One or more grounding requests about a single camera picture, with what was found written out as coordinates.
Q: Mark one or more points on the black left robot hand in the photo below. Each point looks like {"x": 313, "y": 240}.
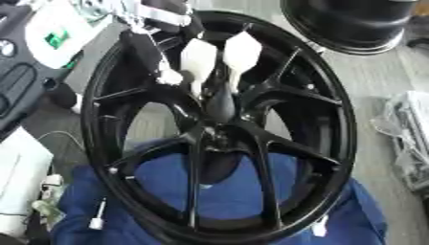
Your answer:
{"x": 142, "y": 57}

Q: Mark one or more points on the black spoked wheel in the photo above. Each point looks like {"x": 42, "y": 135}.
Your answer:
{"x": 262, "y": 153}

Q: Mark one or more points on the black round wheel rim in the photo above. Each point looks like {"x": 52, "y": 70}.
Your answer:
{"x": 346, "y": 22}

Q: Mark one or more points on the white power plug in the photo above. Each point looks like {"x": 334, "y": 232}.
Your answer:
{"x": 51, "y": 183}

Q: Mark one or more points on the white box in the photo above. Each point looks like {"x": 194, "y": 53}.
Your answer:
{"x": 19, "y": 178}

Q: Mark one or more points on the clear plastic bag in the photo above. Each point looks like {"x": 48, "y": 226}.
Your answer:
{"x": 408, "y": 137}

